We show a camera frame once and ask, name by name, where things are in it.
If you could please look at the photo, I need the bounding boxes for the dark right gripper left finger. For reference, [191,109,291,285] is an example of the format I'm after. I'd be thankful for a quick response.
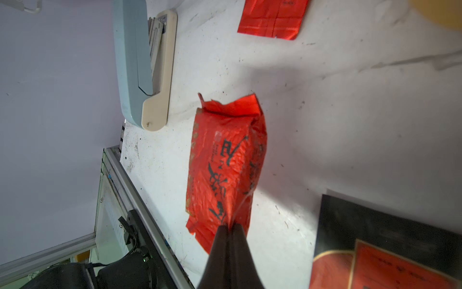
[197,226,231,289]

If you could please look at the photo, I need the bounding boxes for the light blue stapler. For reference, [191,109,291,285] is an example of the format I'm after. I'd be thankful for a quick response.
[113,1,178,131]

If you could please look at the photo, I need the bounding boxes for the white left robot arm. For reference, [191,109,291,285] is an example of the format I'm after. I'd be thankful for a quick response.
[23,210,177,289]

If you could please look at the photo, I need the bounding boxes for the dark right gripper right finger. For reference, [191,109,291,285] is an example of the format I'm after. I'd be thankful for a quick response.
[231,223,264,289]

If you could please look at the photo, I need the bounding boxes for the aluminium frame profiles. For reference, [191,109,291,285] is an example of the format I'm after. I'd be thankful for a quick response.
[1,147,194,289]

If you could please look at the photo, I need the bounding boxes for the yellow plastic storage box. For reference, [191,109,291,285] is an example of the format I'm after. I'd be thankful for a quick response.
[409,0,462,31]

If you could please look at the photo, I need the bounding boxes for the red tea bag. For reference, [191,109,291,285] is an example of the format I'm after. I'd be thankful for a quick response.
[186,94,268,253]

